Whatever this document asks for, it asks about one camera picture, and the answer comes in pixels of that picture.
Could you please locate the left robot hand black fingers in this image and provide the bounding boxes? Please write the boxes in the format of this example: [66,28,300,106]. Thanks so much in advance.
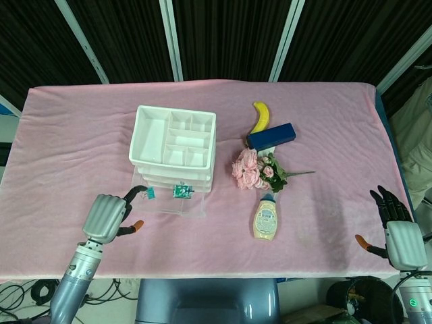
[82,186,149,244]

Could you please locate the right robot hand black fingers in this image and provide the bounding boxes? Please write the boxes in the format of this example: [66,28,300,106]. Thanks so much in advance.
[354,184,428,272]

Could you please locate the clear drawer with clips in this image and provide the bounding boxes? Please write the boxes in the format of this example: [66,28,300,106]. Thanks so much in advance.
[129,166,207,220]

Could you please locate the white drawer organizer box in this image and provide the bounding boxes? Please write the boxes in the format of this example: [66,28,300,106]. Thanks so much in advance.
[128,105,217,194]

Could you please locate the pink fleece table cloth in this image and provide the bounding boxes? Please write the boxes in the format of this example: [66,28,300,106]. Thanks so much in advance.
[0,80,415,281]

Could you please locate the black round bin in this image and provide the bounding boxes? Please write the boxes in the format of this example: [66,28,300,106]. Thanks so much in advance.
[325,275,404,324]

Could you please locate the beige clothing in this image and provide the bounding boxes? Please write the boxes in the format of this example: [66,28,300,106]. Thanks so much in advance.
[389,76,432,211]

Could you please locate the brown cardboard box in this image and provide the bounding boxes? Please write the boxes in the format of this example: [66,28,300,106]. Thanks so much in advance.
[281,303,342,324]

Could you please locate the blue-grey robot torso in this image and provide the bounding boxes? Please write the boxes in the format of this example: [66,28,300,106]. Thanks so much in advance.
[134,278,281,324]

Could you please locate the cream sauce squeeze bottle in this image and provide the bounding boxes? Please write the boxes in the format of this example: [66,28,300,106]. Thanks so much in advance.
[250,192,280,242]

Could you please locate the pink artificial flower bouquet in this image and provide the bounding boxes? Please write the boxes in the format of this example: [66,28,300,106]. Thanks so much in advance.
[232,148,317,194]

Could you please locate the white paper sheet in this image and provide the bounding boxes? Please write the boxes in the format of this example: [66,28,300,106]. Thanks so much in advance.
[256,144,279,159]

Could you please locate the dark blue rectangular box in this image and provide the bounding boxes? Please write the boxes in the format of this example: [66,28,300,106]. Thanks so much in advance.
[247,122,298,152]

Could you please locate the yellow banana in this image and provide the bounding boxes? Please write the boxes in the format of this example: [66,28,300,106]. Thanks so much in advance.
[248,101,271,142]

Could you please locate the black floor cables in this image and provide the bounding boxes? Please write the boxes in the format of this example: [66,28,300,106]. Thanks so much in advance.
[0,278,140,320]

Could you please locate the white frame post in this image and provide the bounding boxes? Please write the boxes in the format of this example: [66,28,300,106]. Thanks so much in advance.
[268,0,306,82]
[375,32,432,96]
[55,0,110,85]
[159,0,184,82]

